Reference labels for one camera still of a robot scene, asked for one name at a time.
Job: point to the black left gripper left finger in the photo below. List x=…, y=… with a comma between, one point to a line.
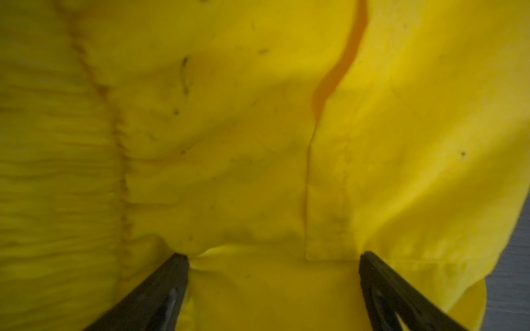
x=154, y=304

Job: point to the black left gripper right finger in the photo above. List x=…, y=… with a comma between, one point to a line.
x=393, y=303

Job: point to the yellow shorts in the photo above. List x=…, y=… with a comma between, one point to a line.
x=271, y=143

